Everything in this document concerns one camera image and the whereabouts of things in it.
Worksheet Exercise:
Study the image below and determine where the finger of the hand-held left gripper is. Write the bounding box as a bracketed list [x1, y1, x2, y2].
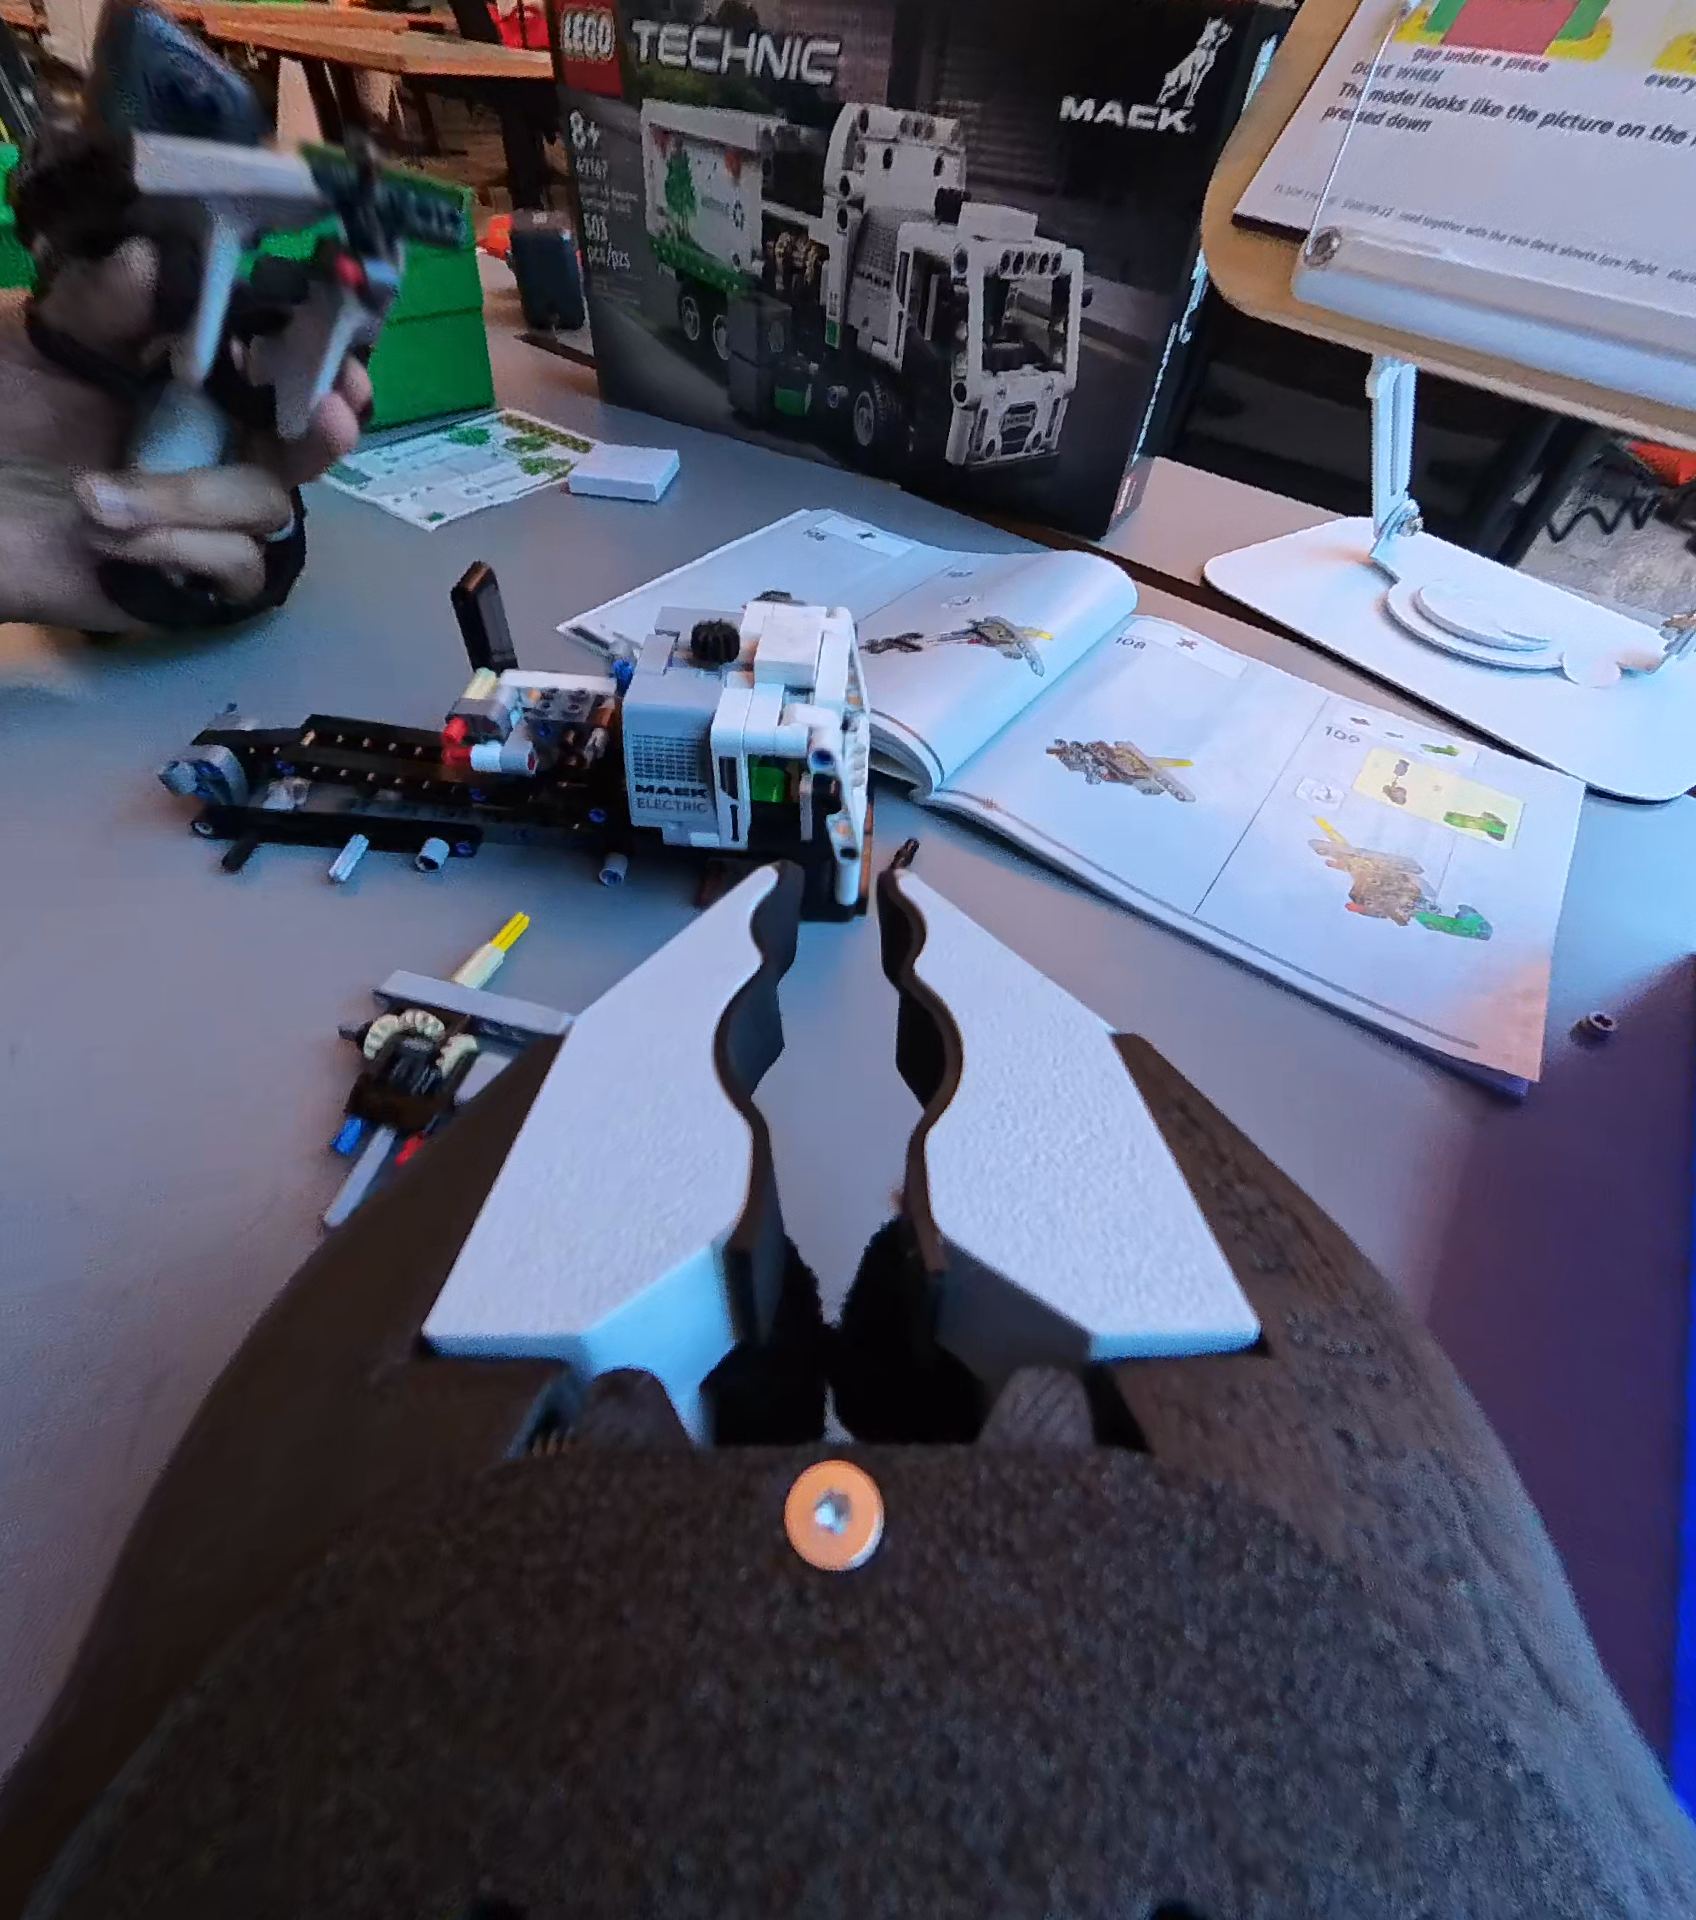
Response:
[128, 134, 349, 213]
[266, 275, 394, 440]

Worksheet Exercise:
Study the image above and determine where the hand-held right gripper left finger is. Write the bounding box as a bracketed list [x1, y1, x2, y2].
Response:
[419, 863, 805, 1439]

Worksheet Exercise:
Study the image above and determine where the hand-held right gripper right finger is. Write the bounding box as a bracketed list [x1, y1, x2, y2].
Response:
[874, 867, 1263, 1423]

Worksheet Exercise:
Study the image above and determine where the small black lego subassembly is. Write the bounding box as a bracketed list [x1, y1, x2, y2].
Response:
[292, 143, 476, 302]

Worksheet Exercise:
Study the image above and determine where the white lego truck model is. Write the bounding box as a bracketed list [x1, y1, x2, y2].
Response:
[158, 563, 881, 923]

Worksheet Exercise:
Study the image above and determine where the lego gear subassembly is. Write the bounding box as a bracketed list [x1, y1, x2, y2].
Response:
[321, 910, 573, 1234]

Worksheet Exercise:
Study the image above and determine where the open lego instruction booklet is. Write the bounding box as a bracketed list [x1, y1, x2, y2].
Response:
[557, 507, 1589, 1107]

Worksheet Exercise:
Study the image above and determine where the lego truck set box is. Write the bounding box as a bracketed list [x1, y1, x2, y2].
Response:
[548, 0, 1294, 545]

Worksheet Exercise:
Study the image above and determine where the green plastic bin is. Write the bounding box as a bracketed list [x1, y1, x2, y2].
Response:
[0, 143, 500, 439]

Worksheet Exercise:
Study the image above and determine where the green sticker sheet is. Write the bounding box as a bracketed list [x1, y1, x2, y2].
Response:
[321, 408, 600, 535]

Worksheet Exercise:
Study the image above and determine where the wooden work table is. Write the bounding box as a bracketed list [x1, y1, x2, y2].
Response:
[158, 0, 560, 199]

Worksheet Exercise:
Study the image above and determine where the black cylindrical speaker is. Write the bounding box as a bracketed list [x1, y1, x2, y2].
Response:
[506, 211, 589, 337]

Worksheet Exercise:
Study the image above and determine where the small white paper pad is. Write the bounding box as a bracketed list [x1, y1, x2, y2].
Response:
[565, 445, 684, 507]

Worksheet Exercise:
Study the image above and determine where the printed instruction sheet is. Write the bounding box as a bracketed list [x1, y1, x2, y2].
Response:
[1232, 0, 1696, 357]

